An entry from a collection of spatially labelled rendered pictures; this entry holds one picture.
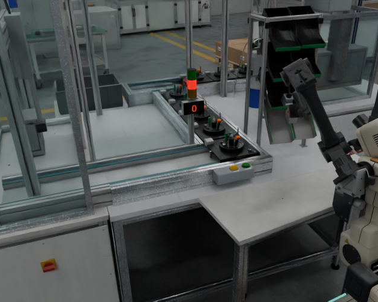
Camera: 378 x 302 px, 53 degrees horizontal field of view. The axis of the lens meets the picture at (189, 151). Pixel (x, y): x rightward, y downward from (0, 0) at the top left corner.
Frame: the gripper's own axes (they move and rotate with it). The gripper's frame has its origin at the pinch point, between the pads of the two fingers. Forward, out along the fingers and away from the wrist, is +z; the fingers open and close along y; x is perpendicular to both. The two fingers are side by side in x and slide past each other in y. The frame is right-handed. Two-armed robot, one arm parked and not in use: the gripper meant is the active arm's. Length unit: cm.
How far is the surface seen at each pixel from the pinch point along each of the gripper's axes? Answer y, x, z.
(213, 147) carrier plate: 38.7, 15.1, 24.3
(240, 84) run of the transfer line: -12, -37, 139
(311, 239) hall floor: -42, 93, 87
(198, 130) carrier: 44, 4, 46
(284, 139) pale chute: -1.8, 13.9, 19.2
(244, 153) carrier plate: 23.3, 19.5, 15.7
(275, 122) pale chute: 1.8, 3.7, 22.4
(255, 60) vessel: -11, -46, 87
